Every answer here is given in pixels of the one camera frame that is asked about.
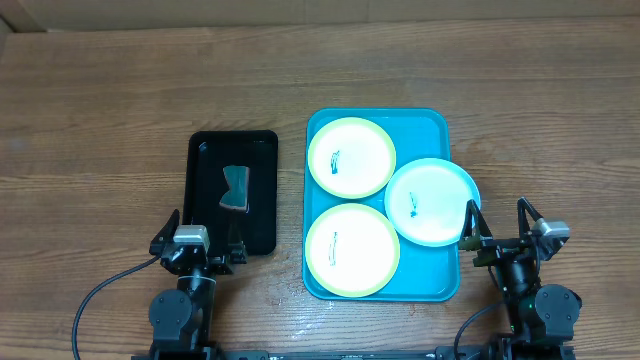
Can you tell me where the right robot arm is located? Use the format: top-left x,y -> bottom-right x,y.
452,197 -> 582,359

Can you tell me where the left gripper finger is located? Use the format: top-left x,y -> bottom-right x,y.
149,209 -> 180,255
227,214 -> 248,264

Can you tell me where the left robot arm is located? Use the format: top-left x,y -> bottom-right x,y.
149,210 -> 248,360

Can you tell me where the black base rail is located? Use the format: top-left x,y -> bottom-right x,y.
130,344 -> 576,360

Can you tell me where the green bow-shaped sponge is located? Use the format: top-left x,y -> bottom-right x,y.
219,165 -> 250,212

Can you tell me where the yellow-green plate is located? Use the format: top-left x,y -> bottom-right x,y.
307,117 -> 397,199
304,203 -> 400,298

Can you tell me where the light blue plate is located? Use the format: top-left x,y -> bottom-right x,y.
384,158 -> 482,247

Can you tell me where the teal plastic serving tray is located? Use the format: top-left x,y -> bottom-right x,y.
303,108 -> 460,302

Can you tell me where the black rectangular tray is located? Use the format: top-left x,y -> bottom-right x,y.
182,130 -> 278,255

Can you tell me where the yellow-green plate bottom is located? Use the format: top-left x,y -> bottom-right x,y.
304,203 -> 400,298

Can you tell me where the yellow-green plate top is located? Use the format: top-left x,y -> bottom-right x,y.
307,117 -> 397,199

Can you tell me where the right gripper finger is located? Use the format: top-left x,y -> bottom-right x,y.
461,199 -> 493,240
517,197 -> 542,239

